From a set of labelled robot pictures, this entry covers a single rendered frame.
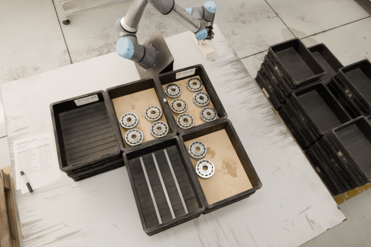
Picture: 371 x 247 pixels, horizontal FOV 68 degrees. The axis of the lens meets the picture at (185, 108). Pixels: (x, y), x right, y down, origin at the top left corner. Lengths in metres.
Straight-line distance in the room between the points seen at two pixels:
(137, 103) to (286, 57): 1.39
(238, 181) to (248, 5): 2.56
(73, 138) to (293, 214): 1.27
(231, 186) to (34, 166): 1.10
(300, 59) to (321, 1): 1.65
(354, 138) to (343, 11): 2.13
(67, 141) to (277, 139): 1.24
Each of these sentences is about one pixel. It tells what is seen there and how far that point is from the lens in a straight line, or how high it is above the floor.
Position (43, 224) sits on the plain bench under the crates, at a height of 0.70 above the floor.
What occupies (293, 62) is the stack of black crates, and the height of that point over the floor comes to 0.49.
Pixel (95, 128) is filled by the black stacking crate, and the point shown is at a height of 0.83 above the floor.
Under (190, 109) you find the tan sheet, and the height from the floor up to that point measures 0.83.
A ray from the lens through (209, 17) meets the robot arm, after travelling 1.82.
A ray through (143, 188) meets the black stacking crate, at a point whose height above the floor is 0.83.
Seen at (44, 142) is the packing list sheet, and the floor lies 0.70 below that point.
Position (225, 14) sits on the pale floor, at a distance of 3.47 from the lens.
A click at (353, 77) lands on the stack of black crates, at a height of 0.49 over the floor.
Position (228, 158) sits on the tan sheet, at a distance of 1.54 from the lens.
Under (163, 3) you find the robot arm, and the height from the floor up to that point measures 1.33.
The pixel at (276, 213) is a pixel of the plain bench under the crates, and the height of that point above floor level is 0.70.
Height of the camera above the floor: 2.25
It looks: 60 degrees down
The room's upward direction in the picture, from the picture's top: 6 degrees clockwise
